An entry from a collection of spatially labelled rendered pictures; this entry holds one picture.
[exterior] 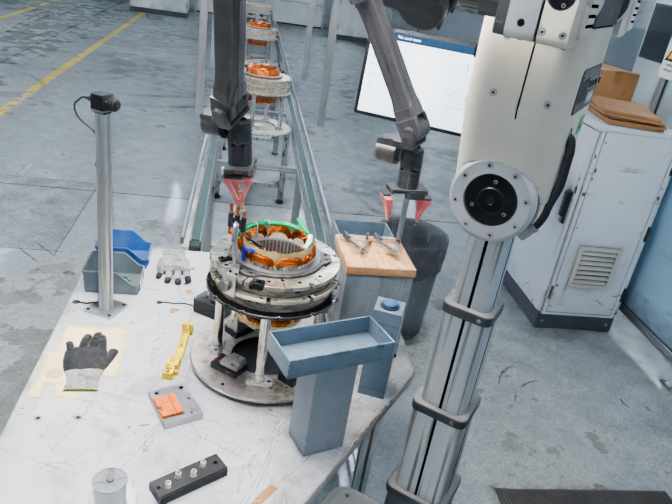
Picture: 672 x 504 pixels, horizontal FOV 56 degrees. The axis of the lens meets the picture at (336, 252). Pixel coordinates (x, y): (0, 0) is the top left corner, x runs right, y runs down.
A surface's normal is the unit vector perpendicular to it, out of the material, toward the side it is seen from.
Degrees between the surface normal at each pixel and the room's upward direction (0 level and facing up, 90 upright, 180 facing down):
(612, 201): 90
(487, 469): 0
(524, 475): 0
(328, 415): 90
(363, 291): 90
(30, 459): 0
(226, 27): 121
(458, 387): 90
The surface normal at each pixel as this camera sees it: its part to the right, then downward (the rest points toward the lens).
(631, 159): 0.11, 0.45
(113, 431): 0.15, -0.89
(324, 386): 0.46, 0.44
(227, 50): -0.46, 0.74
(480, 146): -0.52, 0.59
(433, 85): -0.33, 0.25
